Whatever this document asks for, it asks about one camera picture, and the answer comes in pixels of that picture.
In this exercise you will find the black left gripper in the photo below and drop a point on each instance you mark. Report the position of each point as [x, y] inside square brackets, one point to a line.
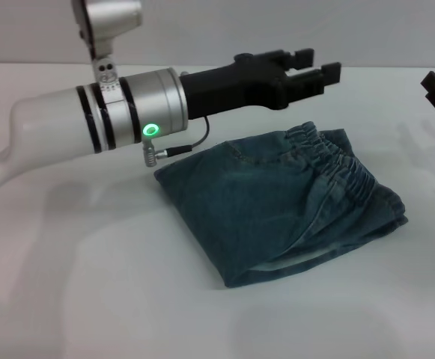
[236, 88]

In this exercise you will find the blue denim shorts basketball print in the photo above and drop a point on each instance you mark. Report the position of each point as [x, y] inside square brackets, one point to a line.
[262, 209]

